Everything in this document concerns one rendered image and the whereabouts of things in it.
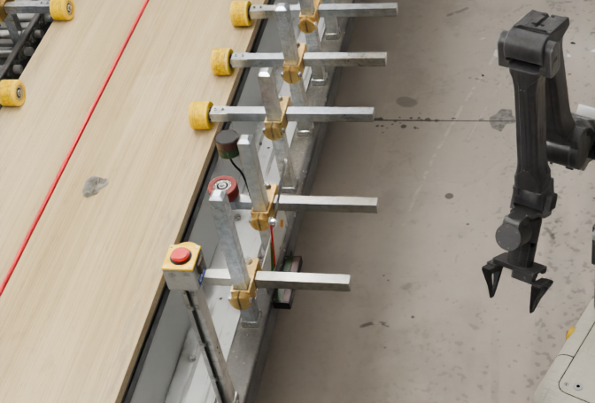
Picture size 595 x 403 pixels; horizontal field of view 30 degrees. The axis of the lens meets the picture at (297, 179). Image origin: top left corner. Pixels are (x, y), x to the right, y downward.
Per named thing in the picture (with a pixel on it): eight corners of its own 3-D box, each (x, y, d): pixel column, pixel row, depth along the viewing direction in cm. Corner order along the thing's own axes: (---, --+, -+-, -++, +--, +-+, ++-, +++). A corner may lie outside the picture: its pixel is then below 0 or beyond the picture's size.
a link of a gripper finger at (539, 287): (533, 320, 234) (542, 279, 231) (503, 308, 238) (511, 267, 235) (547, 312, 239) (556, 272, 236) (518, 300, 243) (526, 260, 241)
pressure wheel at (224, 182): (247, 205, 306) (239, 174, 298) (240, 225, 300) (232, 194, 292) (220, 204, 308) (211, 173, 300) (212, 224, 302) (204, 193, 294)
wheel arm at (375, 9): (397, 10, 340) (397, 0, 338) (397, 17, 338) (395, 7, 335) (242, 12, 352) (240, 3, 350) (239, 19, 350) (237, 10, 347)
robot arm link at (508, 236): (559, 190, 232) (520, 179, 236) (537, 202, 222) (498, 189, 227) (547, 244, 235) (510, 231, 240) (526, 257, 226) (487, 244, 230)
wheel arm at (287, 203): (379, 207, 293) (377, 195, 291) (377, 216, 291) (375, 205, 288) (222, 203, 304) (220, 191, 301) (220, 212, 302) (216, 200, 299)
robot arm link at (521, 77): (562, 35, 205) (507, 23, 211) (549, 53, 202) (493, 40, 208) (563, 203, 234) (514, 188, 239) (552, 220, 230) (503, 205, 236)
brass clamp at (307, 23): (325, 8, 349) (322, -5, 345) (317, 33, 339) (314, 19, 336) (305, 8, 350) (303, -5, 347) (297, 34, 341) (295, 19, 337)
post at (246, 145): (283, 262, 310) (252, 132, 278) (281, 272, 308) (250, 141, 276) (271, 262, 311) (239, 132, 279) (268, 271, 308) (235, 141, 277)
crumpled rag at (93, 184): (95, 173, 309) (92, 166, 308) (112, 180, 306) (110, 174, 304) (73, 192, 304) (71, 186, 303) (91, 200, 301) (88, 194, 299)
